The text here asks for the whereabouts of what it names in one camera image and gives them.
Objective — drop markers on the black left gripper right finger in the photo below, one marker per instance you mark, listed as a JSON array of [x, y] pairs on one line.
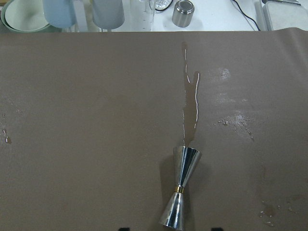
[[216, 229]]

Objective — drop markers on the steel cocktail jigger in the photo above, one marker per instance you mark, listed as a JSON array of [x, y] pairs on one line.
[[185, 162]]

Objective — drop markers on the steel cup upside down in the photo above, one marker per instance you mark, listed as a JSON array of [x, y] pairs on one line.
[[183, 13]]

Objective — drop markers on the light blue cup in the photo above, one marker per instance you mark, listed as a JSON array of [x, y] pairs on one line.
[[59, 13]]

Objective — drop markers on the white plate green rim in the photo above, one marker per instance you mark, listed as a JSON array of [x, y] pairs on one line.
[[26, 16]]

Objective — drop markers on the grey cup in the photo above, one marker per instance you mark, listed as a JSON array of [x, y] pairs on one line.
[[108, 14]]

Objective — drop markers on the glass oil dispenser bottle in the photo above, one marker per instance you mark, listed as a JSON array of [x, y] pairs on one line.
[[146, 11]]

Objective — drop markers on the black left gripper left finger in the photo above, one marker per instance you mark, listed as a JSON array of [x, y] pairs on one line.
[[124, 229]]

